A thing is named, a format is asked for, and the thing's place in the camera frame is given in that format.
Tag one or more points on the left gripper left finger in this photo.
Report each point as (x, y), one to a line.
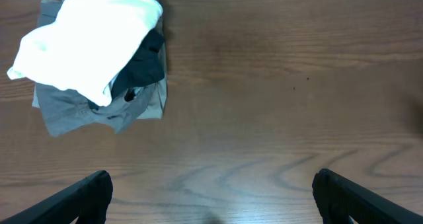
(85, 201)

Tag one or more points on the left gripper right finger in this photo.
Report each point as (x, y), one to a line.
(341, 201)

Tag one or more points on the white printed t-shirt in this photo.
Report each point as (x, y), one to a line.
(86, 46)

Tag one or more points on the grey folded garment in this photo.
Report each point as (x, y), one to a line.
(65, 111)

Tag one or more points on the beige folded garment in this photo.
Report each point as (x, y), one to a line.
(156, 105)

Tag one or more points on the black folded garment with logo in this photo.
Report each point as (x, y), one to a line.
(143, 69)

